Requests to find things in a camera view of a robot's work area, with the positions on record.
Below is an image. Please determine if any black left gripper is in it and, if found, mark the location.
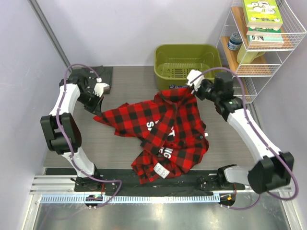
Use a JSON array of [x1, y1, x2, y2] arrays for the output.
[[77, 92, 104, 116]]

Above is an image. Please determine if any red black plaid shirt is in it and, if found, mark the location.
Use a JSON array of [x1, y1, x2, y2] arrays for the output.
[[94, 88, 209, 184]]

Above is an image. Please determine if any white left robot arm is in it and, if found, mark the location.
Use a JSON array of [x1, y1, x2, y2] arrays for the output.
[[40, 64, 110, 191]]

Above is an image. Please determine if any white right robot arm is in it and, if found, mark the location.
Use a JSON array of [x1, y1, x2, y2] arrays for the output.
[[187, 68, 294, 194]]

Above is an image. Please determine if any olive green plastic basin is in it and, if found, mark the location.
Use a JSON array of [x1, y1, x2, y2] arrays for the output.
[[154, 44, 222, 91]]

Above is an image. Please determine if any folded dark grey shirt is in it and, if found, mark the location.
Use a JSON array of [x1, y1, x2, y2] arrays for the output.
[[92, 66, 113, 94]]

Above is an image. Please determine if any yellow green pitcher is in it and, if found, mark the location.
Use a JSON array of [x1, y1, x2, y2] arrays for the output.
[[236, 45, 265, 64]]

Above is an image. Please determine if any blue white jar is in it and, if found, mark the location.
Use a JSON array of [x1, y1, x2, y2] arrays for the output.
[[227, 32, 242, 51]]

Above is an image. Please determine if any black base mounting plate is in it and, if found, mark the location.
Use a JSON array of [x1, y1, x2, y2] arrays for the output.
[[46, 168, 245, 197]]

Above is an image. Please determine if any stacked books lower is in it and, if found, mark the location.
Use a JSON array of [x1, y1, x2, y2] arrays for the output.
[[246, 27, 284, 44]]

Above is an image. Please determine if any green white book top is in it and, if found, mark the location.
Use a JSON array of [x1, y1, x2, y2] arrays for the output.
[[241, 0, 283, 30]]

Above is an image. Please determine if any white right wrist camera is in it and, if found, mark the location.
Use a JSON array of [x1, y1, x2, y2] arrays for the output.
[[186, 69, 204, 92]]

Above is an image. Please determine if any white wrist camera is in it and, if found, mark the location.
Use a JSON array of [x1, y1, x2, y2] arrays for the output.
[[186, 69, 204, 92], [94, 78, 110, 98]]

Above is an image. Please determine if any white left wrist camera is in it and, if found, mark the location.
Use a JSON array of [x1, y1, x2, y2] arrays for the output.
[[94, 78, 110, 98]]

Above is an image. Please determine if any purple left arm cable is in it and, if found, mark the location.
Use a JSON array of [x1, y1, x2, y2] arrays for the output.
[[57, 63, 122, 220]]

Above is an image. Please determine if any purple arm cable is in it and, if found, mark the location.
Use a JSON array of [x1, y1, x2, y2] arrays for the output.
[[57, 63, 122, 220], [191, 67, 299, 210]]

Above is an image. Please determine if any white wire shelf rack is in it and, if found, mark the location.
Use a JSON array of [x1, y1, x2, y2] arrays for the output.
[[216, 0, 307, 104]]

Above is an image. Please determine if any aluminium rail frame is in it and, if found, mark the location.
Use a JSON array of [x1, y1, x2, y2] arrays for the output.
[[29, 174, 293, 195]]

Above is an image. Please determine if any white slotted cable duct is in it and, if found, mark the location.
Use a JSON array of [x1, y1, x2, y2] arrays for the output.
[[40, 194, 220, 204]]

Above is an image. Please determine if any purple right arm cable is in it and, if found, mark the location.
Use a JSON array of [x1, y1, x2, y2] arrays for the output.
[[191, 67, 299, 210]]

